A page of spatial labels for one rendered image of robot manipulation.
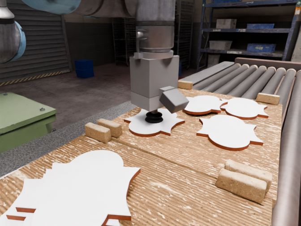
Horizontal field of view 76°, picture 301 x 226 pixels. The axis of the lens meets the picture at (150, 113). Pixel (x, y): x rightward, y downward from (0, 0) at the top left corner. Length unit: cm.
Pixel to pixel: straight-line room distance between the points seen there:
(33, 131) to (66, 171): 29
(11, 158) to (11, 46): 31
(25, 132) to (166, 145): 34
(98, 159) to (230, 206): 19
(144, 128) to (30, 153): 23
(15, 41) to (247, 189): 63
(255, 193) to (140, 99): 26
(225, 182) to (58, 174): 22
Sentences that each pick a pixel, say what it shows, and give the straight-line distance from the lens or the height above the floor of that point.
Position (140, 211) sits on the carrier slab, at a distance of 27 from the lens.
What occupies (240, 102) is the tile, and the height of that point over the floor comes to 94.
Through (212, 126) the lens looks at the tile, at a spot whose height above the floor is 94.
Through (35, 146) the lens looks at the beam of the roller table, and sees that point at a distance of 48.
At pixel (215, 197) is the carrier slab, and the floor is 94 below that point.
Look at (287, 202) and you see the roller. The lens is 36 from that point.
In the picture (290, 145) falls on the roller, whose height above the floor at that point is 92.
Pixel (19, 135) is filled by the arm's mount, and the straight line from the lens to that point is 55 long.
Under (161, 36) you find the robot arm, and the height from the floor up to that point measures 113.
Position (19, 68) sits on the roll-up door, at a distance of 523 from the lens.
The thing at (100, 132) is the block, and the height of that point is 96.
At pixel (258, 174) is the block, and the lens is 31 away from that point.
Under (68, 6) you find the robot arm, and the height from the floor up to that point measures 117.
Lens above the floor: 114
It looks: 24 degrees down
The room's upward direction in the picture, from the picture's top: straight up
